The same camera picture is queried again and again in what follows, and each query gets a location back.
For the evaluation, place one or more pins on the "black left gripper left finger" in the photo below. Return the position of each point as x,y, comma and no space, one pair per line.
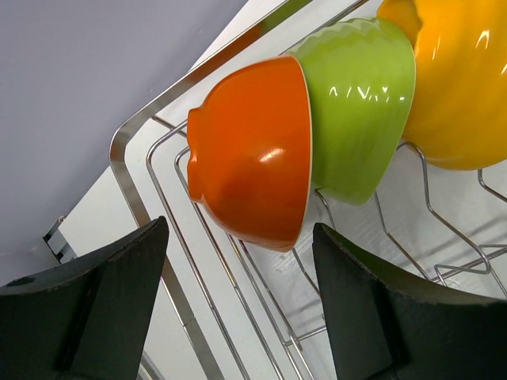
87,318

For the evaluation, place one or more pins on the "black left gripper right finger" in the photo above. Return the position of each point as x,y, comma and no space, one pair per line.
384,322

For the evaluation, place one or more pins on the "yellow plastic bowl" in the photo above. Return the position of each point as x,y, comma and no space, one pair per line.
458,115

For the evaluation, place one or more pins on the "orange white bowl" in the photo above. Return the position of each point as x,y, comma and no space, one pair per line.
250,146

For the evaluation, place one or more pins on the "green white square bowl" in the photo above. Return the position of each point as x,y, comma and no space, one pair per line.
361,78

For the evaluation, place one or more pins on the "aluminium frame rail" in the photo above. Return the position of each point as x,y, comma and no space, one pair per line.
56,242

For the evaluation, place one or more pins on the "metal wire dish rack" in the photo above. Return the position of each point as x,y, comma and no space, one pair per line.
253,313

